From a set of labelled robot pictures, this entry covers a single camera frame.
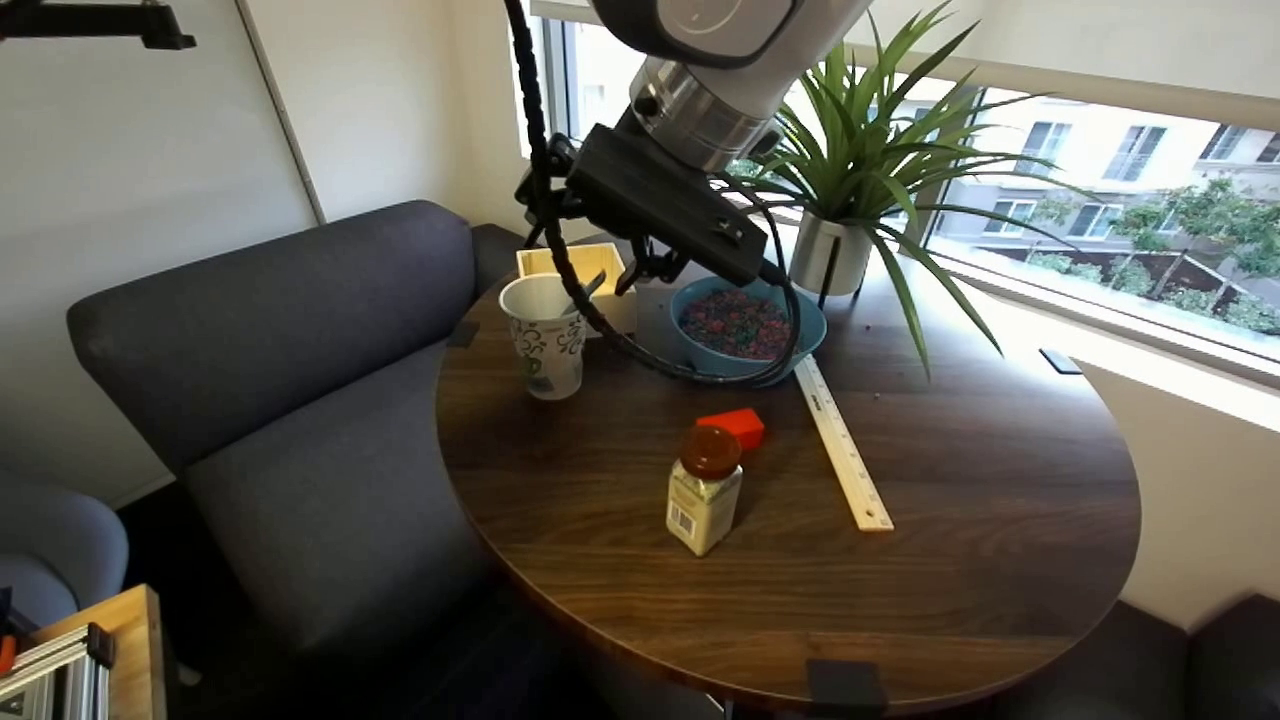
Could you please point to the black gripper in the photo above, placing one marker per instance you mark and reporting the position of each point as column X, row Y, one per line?
column 654, row 226

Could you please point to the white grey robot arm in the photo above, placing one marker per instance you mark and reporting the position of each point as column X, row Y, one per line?
column 735, row 54

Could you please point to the colourful cereal heap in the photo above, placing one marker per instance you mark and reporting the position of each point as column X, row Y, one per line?
column 735, row 325

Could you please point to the white printed paper cup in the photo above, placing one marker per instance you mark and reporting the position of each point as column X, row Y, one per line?
column 546, row 345

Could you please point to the square pale wooden box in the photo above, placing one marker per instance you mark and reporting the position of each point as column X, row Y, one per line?
column 565, row 262

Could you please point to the blue bowl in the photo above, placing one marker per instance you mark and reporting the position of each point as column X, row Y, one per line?
column 704, row 366

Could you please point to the white plant pot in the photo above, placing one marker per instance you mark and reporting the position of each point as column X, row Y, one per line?
column 827, row 262

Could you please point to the orange block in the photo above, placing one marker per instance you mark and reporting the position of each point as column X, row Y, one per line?
column 743, row 425

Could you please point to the spice jar with brown lid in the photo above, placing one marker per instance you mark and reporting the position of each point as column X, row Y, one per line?
column 702, row 504

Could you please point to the green spiky plant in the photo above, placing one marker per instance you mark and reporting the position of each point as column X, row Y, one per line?
column 866, row 145

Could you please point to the pale wooden ruler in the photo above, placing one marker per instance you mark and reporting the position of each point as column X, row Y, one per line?
column 840, row 446

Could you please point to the grey sofa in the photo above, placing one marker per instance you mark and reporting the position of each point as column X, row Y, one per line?
column 293, row 403

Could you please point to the black tape patch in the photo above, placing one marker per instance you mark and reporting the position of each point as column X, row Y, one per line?
column 847, row 680

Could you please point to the light blue chair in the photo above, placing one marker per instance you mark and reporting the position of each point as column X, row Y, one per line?
column 63, row 544

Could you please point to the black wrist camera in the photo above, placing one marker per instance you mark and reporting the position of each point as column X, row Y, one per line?
column 745, row 242

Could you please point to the black overhead camera rig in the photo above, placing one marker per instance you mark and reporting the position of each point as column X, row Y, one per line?
column 92, row 23

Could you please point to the aluminium rail wooden cart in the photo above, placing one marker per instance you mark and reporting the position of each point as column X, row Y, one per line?
column 124, row 652

